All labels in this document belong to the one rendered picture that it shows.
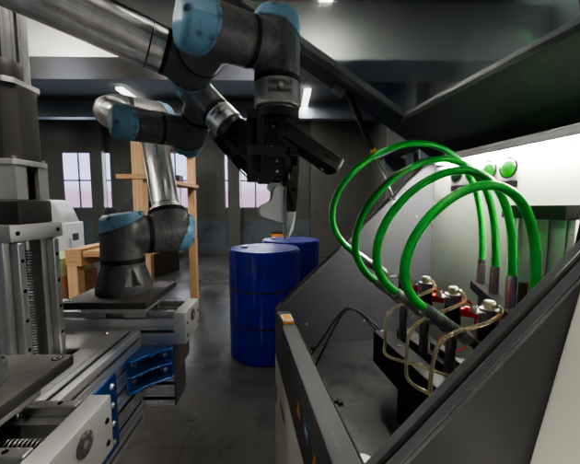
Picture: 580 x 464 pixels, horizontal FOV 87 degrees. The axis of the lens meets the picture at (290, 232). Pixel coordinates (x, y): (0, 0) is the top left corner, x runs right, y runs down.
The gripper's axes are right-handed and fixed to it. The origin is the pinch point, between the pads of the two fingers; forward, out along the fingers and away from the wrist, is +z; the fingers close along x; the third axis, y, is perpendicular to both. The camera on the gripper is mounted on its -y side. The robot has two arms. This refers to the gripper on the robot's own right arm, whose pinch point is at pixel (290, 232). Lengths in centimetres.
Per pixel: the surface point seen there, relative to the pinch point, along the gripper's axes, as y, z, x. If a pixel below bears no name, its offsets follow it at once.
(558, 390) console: -27.3, 16.7, 23.9
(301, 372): -3.5, 29.3, -6.5
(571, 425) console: -26.7, 19.4, 26.0
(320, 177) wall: -191, -72, -676
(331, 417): -5.6, 29.4, 7.3
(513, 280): -40.5, 9.1, 4.7
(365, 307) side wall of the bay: -33, 30, -43
